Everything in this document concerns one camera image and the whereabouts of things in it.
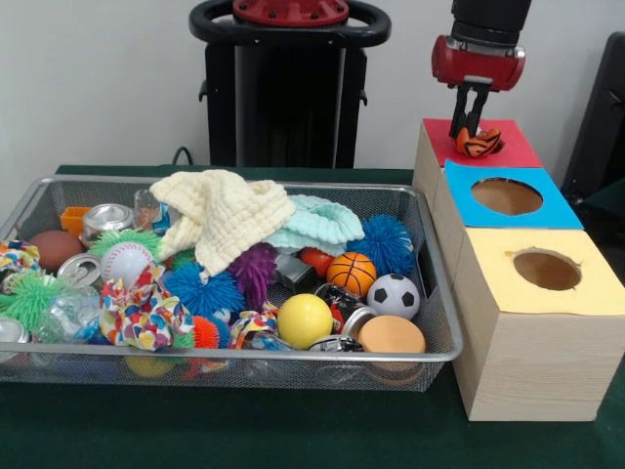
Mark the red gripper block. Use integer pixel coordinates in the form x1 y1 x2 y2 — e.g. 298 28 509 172
430 34 527 141

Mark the small tiger plush toy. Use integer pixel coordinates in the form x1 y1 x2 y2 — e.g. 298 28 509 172
454 126 504 160

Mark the blue spiky ball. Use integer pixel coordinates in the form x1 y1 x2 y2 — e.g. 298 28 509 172
349 214 416 277
163 261 245 319

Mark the mint green knitted cloth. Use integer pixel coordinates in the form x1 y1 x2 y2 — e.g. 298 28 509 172
263 193 366 255

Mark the cream knitted cloth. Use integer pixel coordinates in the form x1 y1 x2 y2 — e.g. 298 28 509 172
148 169 298 277

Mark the shallow metal mesh bin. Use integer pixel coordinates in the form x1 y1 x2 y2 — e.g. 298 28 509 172
0 174 465 393

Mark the wooden box with three holes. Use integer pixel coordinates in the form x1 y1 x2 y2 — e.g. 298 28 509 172
411 117 625 422

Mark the black panel stand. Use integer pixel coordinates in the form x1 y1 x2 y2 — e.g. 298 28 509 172
561 31 625 196

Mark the dark green table cloth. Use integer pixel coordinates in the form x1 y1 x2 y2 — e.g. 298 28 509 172
583 178 625 235
0 164 625 469

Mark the small soccer ball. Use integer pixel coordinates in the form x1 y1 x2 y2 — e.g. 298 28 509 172
366 272 421 320

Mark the small orange basketball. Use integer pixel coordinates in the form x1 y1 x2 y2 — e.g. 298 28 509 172
325 251 378 298

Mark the round container with orange lid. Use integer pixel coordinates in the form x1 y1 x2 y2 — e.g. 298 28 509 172
357 315 427 385

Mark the smooth yellow ball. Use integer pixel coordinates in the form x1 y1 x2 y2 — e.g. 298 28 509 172
276 294 335 351

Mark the purple spiky ball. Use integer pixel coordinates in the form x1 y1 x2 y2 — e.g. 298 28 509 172
227 241 279 312

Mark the small baseball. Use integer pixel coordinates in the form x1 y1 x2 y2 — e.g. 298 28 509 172
99 242 155 287

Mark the colourful patterned cloth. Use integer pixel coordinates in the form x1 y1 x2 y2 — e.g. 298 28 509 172
99 263 194 352

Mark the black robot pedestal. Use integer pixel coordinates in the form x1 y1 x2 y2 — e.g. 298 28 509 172
188 0 392 170

